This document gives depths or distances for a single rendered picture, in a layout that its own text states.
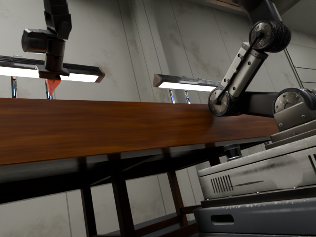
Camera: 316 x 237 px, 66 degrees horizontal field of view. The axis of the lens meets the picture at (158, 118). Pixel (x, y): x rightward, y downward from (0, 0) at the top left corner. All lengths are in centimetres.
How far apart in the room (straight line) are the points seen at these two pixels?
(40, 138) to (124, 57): 331
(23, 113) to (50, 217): 230
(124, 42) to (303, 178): 372
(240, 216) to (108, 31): 370
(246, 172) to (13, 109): 69
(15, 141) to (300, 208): 72
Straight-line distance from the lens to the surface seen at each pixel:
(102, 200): 310
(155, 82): 148
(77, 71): 122
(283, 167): 74
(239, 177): 83
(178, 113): 100
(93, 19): 422
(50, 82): 92
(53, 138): 75
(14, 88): 133
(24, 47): 88
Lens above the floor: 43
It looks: 16 degrees up
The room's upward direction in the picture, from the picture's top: 14 degrees counter-clockwise
